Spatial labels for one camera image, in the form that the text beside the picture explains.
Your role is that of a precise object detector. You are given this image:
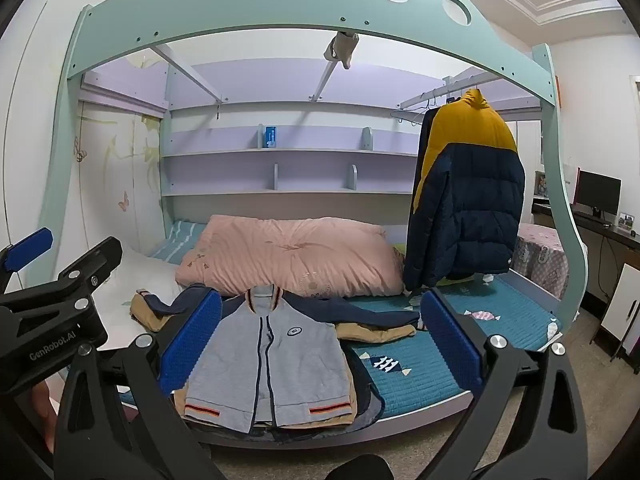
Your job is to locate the lilac shelf unit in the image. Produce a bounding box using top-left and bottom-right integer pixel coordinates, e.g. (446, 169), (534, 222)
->
(160, 62), (423, 198)

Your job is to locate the white board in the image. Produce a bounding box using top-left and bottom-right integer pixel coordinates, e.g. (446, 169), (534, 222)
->
(600, 262), (640, 361)

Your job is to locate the teal knit garment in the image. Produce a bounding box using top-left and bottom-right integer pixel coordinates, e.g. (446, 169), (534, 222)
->
(120, 275), (558, 411)

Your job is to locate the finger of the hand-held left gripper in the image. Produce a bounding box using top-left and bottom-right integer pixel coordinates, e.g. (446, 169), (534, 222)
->
(0, 227), (55, 291)
(0, 236), (123, 311)

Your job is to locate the teal striped pillow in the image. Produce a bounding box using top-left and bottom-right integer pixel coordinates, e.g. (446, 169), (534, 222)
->
(150, 220), (208, 263)

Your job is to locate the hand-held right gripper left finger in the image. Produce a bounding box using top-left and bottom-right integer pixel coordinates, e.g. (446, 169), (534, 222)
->
(52, 287), (226, 480)

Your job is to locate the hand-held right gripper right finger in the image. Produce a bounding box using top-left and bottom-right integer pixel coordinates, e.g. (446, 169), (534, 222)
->
(422, 287), (588, 480)

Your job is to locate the white wardrobe with butterfly decals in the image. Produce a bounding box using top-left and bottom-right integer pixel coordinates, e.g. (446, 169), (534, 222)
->
(75, 100), (166, 261)

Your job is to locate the light blue knit sweater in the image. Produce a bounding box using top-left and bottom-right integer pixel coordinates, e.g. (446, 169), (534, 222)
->
(184, 285), (353, 433)

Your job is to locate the black computer monitor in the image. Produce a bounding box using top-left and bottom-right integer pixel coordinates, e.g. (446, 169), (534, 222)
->
(575, 170), (622, 221)

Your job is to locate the pink patterned bed cover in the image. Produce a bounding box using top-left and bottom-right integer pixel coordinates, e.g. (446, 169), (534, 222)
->
(515, 222), (571, 301)

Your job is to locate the white clothes rail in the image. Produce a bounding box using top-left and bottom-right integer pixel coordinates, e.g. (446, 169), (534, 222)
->
(400, 72), (501, 111)

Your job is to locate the yellow and navy puffer jacket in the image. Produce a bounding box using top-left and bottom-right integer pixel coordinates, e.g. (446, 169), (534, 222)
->
(402, 89), (526, 291)

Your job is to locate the white blanket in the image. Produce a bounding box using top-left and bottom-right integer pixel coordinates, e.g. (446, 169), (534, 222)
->
(92, 245), (183, 361)

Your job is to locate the grey hanging cloth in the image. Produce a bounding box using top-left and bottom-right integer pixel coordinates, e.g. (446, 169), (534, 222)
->
(324, 31), (360, 68)

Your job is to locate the tan and navy jacket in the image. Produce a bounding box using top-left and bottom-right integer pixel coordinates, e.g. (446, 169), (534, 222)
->
(130, 287), (422, 431)

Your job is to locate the mint green bunk bed frame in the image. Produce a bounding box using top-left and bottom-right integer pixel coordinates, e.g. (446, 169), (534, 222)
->
(37, 0), (588, 321)

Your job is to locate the dark wooden desk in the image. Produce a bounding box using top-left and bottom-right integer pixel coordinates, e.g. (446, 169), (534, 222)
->
(532, 197), (640, 351)

